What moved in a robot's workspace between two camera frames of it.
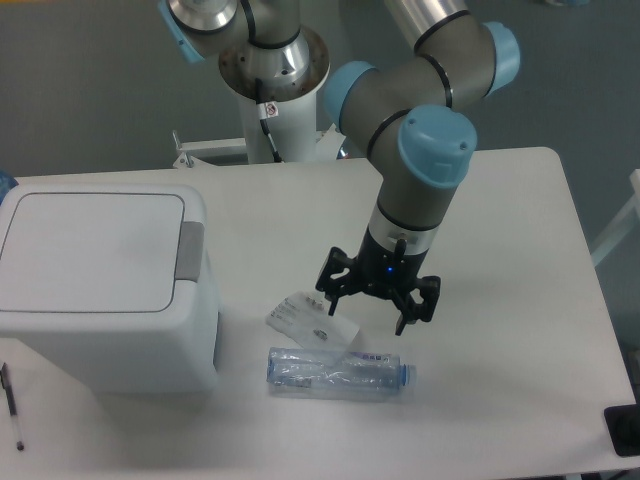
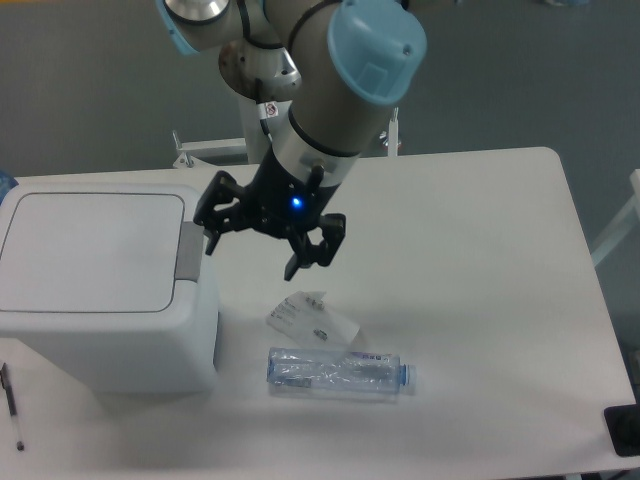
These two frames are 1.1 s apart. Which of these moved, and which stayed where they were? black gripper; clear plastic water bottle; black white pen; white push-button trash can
Moved: black gripper
Stayed: clear plastic water bottle; white push-button trash can; black white pen
